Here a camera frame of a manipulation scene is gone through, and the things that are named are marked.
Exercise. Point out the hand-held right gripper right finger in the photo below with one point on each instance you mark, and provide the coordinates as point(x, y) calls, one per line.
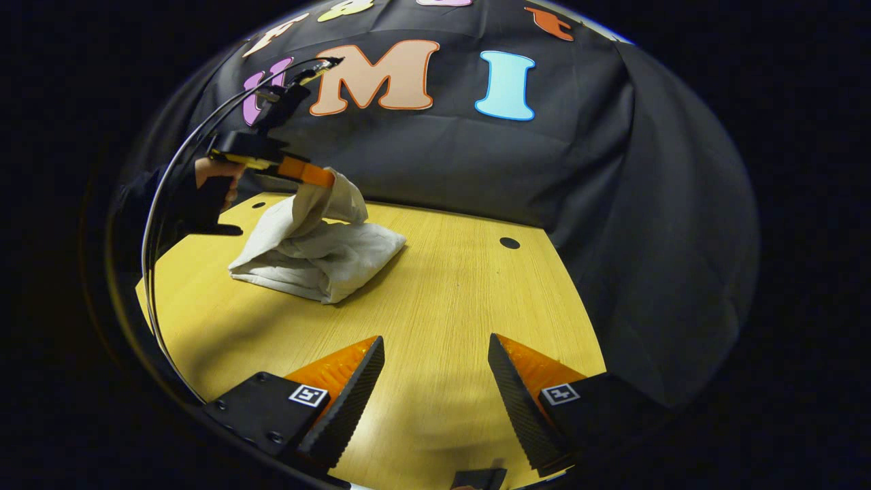
point(520, 401)

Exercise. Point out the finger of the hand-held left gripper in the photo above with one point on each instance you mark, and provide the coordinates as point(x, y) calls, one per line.
point(306, 173)

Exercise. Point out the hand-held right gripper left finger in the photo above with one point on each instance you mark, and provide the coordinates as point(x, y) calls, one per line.
point(350, 401)

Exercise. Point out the white jeans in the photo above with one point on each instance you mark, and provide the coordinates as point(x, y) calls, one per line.
point(326, 258)

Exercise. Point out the black backdrop cloth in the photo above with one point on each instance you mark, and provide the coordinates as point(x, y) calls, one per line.
point(476, 156)

